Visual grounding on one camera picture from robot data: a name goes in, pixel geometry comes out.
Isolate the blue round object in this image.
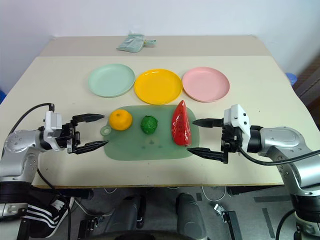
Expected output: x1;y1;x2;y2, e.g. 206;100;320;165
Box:
285;72;298;87

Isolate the pink plate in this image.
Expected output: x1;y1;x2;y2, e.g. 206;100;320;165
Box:
181;66;230;103

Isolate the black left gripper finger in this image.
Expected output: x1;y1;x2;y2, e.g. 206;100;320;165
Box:
71;140;110;155
72;113;106;125

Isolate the dark rounded left robot leg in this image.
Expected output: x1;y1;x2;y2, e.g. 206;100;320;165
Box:
103;194;147;236

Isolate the folded light green cloth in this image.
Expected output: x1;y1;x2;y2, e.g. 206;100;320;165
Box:
116;31;157;54

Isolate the dark rounded robot leg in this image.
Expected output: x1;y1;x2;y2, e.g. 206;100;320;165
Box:
175;192;208;240
103;194;147;236

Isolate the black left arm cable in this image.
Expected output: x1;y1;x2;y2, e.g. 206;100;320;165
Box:
0;102;72;240

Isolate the yellow plate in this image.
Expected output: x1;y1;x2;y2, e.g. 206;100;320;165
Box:
134;68;183;105

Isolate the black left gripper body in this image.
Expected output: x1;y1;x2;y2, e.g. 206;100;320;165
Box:
55;119;81;155

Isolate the green cutting board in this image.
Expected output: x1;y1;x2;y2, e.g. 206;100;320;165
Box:
100;104;201;162

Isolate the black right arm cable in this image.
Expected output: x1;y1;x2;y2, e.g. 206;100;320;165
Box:
237;145;320;240

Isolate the dark rounded right robot leg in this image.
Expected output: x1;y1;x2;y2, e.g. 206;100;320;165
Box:
175;192;208;240

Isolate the red watermelon slice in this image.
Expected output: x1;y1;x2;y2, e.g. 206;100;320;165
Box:
170;100;193;147

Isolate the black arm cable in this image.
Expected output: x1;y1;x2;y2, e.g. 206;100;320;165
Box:
237;145;320;240
0;102;72;240

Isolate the black white striped sneaker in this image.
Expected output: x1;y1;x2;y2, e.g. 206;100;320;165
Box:
23;195;75;239

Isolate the light green plate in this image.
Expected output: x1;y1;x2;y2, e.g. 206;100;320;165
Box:
87;63;136;98

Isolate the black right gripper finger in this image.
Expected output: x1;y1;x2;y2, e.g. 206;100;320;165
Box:
187;147;229;165
192;118;225;129

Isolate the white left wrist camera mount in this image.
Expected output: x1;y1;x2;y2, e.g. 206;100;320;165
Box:
42;111;63;152

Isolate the green broccoli toy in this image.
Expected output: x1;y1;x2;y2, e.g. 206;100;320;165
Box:
140;115;159;135

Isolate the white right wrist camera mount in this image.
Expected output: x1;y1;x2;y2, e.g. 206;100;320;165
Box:
223;104;252;151

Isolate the orange mandarin fruit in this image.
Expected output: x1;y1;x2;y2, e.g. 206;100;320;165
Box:
108;109;133;131

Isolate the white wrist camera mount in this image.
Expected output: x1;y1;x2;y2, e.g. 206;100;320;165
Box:
42;111;63;152
223;104;252;151

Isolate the black metal floor bracket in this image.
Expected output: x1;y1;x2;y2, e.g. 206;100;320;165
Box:
213;203;243;240

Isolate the white floor cable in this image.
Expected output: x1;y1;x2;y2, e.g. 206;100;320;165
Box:
201;186;227;203

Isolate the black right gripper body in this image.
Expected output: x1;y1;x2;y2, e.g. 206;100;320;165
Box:
220;124;244;154

